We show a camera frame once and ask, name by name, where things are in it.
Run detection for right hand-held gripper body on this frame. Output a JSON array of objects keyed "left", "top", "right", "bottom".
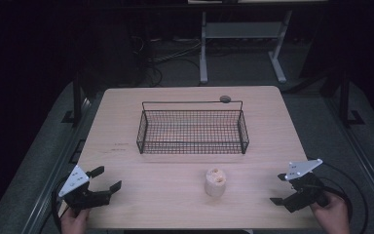
[{"left": 283, "top": 158, "right": 329, "bottom": 215}]

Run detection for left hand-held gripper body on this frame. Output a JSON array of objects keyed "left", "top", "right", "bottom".
[{"left": 57, "top": 165, "right": 112, "bottom": 214}]

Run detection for person's right hand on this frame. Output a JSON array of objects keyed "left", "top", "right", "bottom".
[{"left": 309, "top": 191, "right": 352, "bottom": 234}]

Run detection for person's left hand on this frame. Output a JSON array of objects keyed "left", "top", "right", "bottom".
[{"left": 60, "top": 208, "right": 92, "bottom": 234}]

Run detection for grey metal stand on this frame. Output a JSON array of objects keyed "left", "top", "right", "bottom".
[{"left": 199, "top": 9, "right": 294, "bottom": 85}]

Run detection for aluminium frame rail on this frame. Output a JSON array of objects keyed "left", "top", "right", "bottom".
[
  {"left": 324, "top": 96, "right": 374, "bottom": 226},
  {"left": 20, "top": 97, "right": 94, "bottom": 234}
]

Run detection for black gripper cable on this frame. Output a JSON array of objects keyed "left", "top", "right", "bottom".
[
  {"left": 307, "top": 157, "right": 370, "bottom": 234},
  {"left": 51, "top": 175, "right": 70, "bottom": 234}
]

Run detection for black upright post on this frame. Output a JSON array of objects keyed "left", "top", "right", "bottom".
[
  {"left": 336, "top": 68, "right": 366, "bottom": 127},
  {"left": 60, "top": 71, "right": 86, "bottom": 125}
]

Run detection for black wire basket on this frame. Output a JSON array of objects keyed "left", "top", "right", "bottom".
[{"left": 135, "top": 99, "right": 250, "bottom": 155}]

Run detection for bundle of floor cables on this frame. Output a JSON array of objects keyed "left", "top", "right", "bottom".
[{"left": 129, "top": 34, "right": 203, "bottom": 88}]

